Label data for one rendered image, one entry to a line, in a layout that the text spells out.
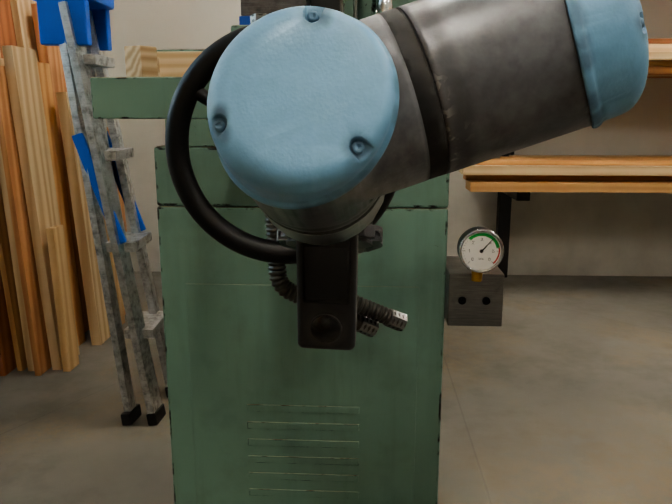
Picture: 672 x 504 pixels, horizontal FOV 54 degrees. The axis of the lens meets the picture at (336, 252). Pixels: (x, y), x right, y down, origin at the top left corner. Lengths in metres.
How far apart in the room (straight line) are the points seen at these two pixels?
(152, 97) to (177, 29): 2.52
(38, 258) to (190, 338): 1.31
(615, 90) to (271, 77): 0.17
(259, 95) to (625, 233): 3.45
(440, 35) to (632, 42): 0.09
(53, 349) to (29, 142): 0.68
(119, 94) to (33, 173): 1.28
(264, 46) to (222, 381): 0.82
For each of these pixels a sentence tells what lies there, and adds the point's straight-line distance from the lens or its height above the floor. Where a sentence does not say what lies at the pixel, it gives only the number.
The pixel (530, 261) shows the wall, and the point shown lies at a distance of 3.59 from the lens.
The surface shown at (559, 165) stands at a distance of 3.08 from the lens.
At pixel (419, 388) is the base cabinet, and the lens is 1.06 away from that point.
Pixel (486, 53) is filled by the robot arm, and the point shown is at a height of 0.88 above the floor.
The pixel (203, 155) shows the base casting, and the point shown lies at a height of 0.79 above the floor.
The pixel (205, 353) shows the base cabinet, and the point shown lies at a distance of 1.07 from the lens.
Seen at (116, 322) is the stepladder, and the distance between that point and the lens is 1.88.
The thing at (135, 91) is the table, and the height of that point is 0.88.
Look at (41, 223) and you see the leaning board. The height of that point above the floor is 0.50.
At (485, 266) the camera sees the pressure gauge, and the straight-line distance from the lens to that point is 0.95.
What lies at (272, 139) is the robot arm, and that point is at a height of 0.84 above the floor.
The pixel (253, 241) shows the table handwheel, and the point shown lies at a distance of 0.81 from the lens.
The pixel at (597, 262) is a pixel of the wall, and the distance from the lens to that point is 3.69.
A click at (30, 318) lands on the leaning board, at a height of 0.20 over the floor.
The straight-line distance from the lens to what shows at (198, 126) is 1.00.
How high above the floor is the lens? 0.85
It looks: 12 degrees down
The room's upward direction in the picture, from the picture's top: straight up
